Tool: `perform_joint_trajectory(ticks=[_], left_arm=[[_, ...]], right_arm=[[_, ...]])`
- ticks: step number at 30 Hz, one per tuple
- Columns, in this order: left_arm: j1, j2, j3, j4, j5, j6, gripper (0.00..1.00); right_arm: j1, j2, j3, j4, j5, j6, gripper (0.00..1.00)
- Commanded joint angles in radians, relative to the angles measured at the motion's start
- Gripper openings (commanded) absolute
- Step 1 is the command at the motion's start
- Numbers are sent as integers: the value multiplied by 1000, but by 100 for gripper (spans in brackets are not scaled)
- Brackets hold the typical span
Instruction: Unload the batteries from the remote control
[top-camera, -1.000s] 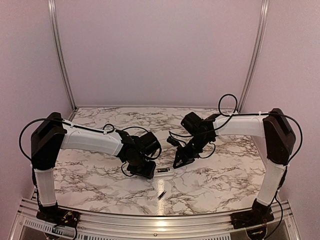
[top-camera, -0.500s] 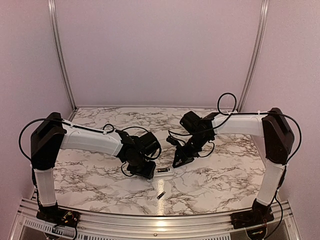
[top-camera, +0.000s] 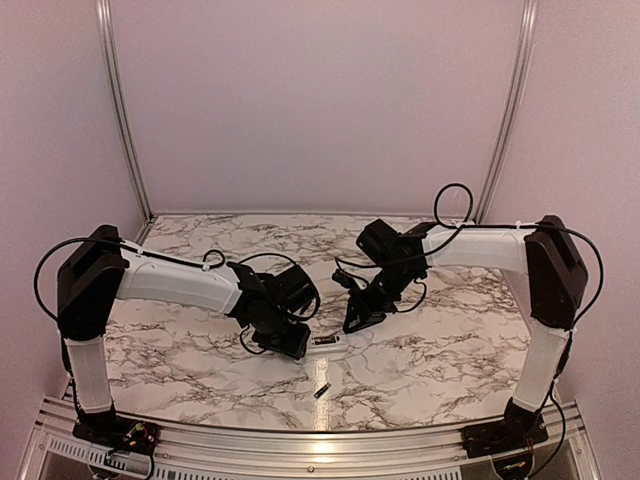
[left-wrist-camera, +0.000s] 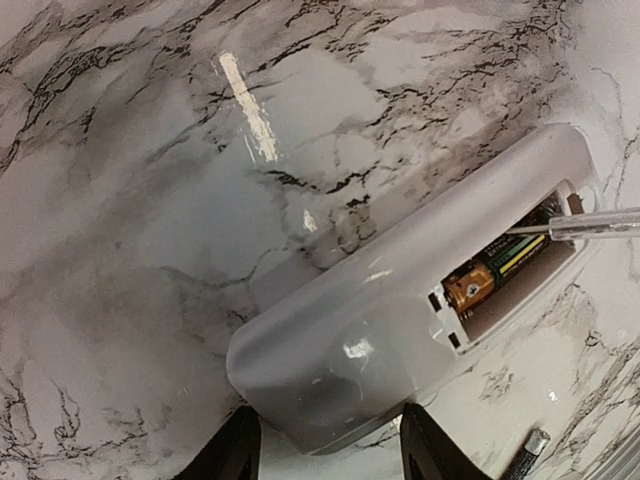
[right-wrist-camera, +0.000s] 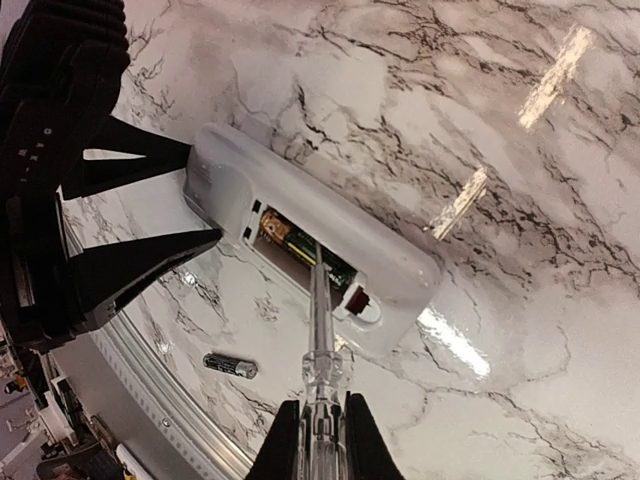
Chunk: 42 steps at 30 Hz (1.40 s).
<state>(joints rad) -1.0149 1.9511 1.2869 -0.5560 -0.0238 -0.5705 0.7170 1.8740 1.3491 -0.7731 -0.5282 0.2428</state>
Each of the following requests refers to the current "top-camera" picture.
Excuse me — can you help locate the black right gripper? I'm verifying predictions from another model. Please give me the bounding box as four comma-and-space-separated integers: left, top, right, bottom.
342, 263, 419, 334

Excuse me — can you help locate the white remote control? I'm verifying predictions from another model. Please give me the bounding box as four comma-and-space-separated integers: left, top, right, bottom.
306, 333, 349, 356

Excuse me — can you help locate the black battery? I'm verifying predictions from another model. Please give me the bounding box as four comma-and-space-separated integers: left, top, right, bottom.
312, 337, 338, 347
314, 382, 331, 399

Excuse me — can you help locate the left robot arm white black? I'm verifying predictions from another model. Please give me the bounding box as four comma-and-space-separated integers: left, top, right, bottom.
47, 225, 330, 445

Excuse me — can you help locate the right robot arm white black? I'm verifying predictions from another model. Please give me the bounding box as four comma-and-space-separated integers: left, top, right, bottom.
327, 265, 533, 431

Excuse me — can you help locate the black battery in remote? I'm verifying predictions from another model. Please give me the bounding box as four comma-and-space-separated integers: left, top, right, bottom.
312, 337, 338, 347

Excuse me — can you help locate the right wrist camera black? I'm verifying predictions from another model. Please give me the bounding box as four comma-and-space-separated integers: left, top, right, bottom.
331, 269, 354, 289

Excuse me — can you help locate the black left camera cable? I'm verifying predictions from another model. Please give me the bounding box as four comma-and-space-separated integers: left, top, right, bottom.
202, 249, 321, 354

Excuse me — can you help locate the black camera cable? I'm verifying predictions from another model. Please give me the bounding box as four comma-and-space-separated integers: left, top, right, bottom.
332, 252, 426, 314
202, 249, 321, 354

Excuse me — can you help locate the black right camera cable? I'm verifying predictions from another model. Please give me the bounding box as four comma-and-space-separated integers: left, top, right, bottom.
332, 252, 426, 314

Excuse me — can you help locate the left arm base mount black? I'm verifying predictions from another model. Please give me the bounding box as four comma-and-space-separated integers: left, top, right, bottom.
73, 415, 159, 456

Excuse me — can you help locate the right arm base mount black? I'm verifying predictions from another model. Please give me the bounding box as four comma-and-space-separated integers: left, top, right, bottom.
461, 419, 549, 458

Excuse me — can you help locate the right aluminium corner post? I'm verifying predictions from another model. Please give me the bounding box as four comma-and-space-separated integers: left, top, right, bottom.
474, 0, 539, 223

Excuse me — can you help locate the aluminium corner post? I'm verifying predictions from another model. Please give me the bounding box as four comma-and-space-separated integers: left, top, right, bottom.
474, 0, 539, 223
96, 0, 154, 222

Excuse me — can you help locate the left aluminium corner post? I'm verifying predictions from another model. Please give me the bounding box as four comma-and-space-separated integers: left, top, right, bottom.
96, 0, 154, 222

